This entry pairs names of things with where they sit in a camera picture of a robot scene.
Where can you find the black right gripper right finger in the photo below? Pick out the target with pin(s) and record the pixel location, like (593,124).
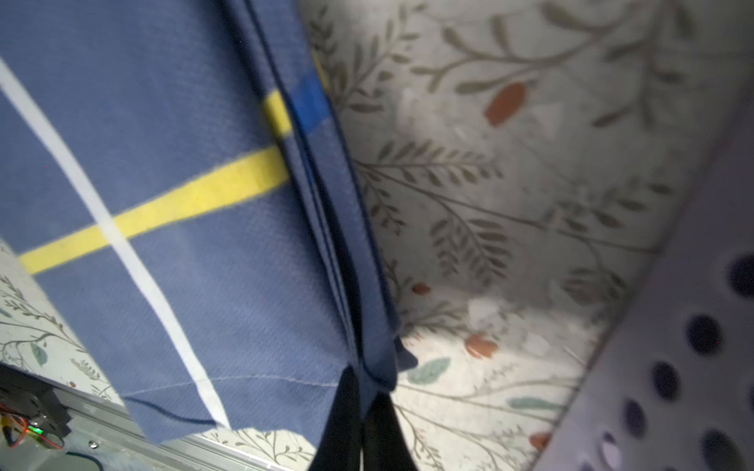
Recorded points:
(384,446)

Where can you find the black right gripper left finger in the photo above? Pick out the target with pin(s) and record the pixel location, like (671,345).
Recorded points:
(340,446)

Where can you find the purple plastic basket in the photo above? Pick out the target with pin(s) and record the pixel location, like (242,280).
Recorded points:
(672,389)

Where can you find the navy striped pillowcase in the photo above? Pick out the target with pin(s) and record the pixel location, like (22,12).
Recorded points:
(175,180)

